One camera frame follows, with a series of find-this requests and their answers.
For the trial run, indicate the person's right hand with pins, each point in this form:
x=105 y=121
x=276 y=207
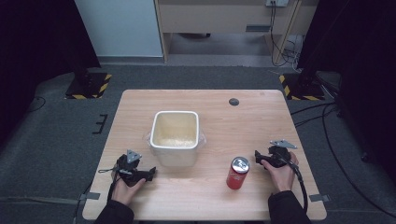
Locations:
x=281 y=177

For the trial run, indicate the person's left hand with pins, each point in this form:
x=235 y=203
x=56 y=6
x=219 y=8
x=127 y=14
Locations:
x=124 y=193

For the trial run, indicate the dark round table grommet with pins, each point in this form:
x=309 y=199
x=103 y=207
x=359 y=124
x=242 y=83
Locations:
x=233 y=101

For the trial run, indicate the white square bin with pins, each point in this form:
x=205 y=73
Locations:
x=174 y=137

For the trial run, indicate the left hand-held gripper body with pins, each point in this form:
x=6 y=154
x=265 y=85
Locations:
x=127 y=169

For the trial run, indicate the striped black stand base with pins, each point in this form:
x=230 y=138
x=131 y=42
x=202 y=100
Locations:
x=88 y=88
x=303 y=90

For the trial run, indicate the red drink can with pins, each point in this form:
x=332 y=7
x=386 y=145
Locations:
x=238 y=174

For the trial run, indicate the grey power strip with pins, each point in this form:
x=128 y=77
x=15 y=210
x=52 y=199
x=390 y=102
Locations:
x=277 y=2

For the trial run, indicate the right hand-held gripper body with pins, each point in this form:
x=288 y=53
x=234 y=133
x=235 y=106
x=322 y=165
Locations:
x=280 y=154

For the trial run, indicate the grey tape strip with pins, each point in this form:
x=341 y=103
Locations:
x=89 y=196
x=319 y=198

